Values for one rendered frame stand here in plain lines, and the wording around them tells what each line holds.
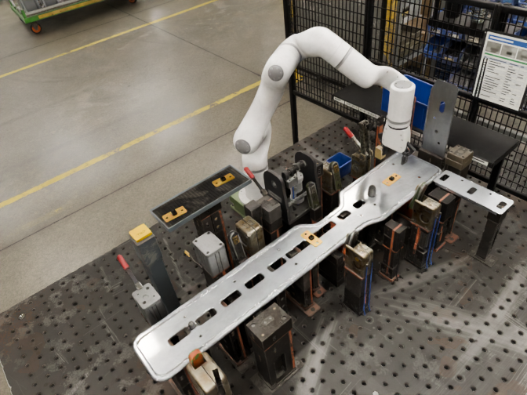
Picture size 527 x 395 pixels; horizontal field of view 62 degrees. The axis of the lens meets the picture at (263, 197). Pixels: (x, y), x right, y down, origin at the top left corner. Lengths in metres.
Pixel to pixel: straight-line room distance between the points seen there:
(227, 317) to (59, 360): 0.77
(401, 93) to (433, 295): 0.80
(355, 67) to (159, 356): 1.14
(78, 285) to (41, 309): 0.17
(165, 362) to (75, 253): 2.07
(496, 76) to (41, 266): 2.97
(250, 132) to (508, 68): 1.07
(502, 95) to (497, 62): 0.14
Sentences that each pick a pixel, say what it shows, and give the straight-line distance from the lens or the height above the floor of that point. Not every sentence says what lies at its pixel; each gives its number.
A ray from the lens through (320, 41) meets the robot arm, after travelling 1.59.
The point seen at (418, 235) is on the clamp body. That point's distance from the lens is 1.84.
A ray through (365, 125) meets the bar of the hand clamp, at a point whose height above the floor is 1.21.
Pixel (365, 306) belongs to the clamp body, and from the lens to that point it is 1.78.
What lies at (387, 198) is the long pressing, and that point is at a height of 1.00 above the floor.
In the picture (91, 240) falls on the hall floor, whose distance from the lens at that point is 3.42.
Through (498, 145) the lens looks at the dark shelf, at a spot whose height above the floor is 1.03.
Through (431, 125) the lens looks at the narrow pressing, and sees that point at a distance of 2.00.
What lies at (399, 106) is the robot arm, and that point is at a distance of 1.64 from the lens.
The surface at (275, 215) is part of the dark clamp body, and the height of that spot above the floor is 1.04.
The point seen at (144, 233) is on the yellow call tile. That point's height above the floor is 1.16.
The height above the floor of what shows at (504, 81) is 1.26.
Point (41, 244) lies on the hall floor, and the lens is 3.59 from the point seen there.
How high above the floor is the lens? 2.20
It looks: 41 degrees down
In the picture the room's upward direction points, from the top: 8 degrees counter-clockwise
